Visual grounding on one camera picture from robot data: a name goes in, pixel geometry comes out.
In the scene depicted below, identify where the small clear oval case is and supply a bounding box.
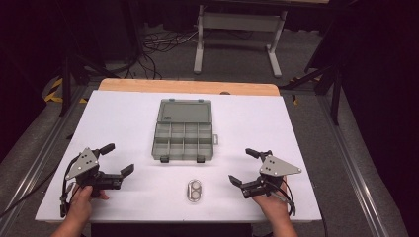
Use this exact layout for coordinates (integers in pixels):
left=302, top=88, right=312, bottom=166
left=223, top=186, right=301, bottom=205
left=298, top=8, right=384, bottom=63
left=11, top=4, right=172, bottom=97
left=186, top=178, right=204, bottom=203

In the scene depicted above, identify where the person's left hand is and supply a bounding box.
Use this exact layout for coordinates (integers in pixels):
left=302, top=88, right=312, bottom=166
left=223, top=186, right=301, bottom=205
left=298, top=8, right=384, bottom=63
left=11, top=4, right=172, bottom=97
left=63, top=185, right=111, bottom=228

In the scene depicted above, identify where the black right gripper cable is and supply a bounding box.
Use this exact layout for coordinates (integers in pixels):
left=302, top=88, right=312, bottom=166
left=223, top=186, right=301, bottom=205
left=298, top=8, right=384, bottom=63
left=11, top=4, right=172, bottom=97
left=271, top=179, right=297, bottom=217

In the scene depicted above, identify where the white cover sheet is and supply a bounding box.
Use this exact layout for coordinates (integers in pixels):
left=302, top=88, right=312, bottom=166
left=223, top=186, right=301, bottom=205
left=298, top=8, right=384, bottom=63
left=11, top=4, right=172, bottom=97
left=34, top=90, right=323, bottom=224

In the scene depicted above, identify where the bundle of floor cables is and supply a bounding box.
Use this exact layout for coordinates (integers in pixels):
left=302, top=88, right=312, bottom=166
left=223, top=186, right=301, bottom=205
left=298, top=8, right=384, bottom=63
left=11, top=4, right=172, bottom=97
left=123, top=29, right=200, bottom=80

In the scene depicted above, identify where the wooden table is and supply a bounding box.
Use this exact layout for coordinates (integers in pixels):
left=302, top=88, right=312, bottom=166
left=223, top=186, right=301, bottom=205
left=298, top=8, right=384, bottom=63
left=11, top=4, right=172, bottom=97
left=98, top=78, right=282, bottom=97

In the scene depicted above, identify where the person's right hand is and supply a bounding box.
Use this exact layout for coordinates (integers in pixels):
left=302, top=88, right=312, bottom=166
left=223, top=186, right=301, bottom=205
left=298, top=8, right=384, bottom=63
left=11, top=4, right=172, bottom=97
left=251, top=176, right=293, bottom=228

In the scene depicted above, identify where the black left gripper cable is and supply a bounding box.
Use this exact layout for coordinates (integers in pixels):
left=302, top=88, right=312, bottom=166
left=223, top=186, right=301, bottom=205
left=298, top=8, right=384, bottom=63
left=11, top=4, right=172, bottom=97
left=58, top=156, right=82, bottom=219

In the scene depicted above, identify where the aluminium floor rail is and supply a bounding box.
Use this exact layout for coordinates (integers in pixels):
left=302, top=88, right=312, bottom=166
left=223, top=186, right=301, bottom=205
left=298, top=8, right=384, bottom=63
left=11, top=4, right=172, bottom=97
left=316, top=94, right=392, bottom=237
left=0, top=84, right=97, bottom=237

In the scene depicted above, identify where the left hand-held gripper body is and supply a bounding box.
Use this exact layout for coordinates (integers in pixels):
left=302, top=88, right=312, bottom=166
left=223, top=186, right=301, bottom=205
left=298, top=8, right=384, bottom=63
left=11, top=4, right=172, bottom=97
left=64, top=147, right=124, bottom=198

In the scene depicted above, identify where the clear plastic compartment organizer box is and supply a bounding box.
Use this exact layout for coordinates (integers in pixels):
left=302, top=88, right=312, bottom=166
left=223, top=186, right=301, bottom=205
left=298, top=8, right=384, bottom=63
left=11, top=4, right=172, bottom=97
left=151, top=98, right=220, bottom=164

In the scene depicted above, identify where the black metal stand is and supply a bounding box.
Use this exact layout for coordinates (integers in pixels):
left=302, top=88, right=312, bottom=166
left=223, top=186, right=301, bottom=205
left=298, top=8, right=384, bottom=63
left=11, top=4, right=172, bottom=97
left=57, top=0, right=121, bottom=117
left=280, top=0, right=344, bottom=126

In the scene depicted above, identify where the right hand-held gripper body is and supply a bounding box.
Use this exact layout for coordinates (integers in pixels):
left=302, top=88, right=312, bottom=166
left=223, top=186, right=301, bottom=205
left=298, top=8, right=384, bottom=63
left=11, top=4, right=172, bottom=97
left=241, top=149, right=303, bottom=199

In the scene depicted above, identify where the white metal table frame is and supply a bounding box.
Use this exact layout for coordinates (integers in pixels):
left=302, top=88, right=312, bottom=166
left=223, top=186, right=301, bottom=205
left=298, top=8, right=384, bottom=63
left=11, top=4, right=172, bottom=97
left=193, top=0, right=330, bottom=79

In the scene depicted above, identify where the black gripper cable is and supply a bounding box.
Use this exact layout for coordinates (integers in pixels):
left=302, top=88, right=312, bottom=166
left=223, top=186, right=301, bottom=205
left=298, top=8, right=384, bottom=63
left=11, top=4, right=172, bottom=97
left=271, top=179, right=297, bottom=217
left=58, top=156, right=82, bottom=219

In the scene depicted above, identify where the yellow black hazard tape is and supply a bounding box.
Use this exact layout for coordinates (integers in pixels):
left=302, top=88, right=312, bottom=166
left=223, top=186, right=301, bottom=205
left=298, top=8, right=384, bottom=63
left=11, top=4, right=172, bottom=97
left=289, top=74, right=322, bottom=107
left=43, top=77, right=89, bottom=105

